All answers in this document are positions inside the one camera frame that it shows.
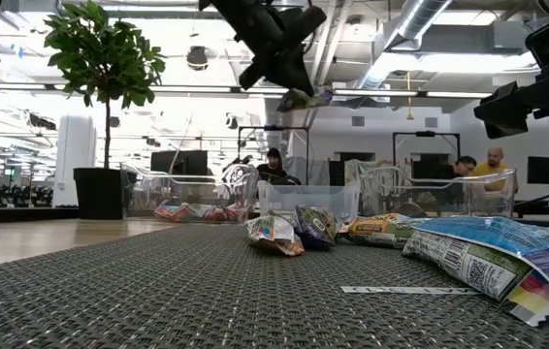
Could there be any yellow hanging pendant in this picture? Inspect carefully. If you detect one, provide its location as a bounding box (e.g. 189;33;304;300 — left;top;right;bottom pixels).
404;71;415;121

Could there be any black computer monitor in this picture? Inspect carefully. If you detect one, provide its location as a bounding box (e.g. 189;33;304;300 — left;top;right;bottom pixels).
150;149;210;176
526;155;549;185

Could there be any grey woven table mat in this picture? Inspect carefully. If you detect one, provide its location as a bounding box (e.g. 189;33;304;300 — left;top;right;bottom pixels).
0;223;549;349

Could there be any black square planter pot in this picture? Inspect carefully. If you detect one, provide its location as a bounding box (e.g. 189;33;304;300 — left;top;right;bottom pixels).
73;167;128;220

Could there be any clear plastic bin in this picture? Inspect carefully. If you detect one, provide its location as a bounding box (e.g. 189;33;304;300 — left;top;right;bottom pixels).
359;167;517;219
119;162;260;224

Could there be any green leafy indoor tree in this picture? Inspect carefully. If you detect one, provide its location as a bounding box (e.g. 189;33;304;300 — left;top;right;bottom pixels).
44;0;167;170

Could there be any white label strip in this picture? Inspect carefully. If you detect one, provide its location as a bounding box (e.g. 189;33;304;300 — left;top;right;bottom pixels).
340;285;482;296

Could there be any peanut butter granola bar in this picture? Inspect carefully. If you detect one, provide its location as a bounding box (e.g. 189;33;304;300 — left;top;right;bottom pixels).
341;212;419;250

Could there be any translucent white plastic bin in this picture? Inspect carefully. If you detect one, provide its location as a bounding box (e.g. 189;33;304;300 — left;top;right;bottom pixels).
257;181;361;227

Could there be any long ceiling light strip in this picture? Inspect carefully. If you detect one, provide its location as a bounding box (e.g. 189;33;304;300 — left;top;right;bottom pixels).
332;88;420;98
150;84;233;94
425;90;492;100
241;86;290;96

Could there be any person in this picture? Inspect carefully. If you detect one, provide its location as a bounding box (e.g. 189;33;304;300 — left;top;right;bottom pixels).
256;147;303;186
441;154;478;178
470;146;518;193

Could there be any crumpled white granola bar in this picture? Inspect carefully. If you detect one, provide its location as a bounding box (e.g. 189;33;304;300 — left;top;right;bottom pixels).
244;215;306;257

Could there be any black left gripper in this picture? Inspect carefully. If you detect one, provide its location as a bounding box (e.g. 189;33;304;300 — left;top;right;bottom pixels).
215;0;328;97

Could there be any oatmeal raisin granola bar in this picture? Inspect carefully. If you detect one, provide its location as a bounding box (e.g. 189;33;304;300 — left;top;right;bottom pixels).
296;206;342;252
276;86;335;113
403;215;549;327

